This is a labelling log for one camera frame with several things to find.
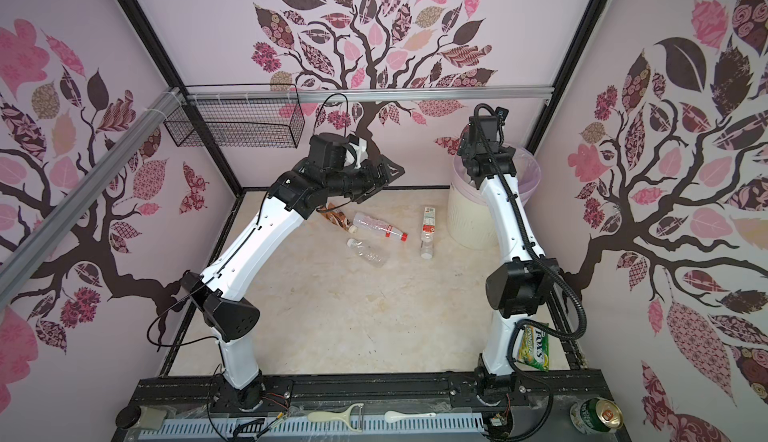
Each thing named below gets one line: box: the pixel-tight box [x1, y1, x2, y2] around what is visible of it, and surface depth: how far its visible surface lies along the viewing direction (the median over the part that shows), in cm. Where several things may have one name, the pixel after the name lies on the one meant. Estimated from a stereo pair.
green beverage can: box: [570, 397, 624, 435], surface depth 64 cm
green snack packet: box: [518, 325, 550, 372], surface depth 79 cm
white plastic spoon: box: [384, 410, 437, 423], surface depth 72 cm
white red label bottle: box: [420, 207, 436, 260], surface depth 103 cm
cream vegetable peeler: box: [307, 403, 365, 432], surface depth 71 cm
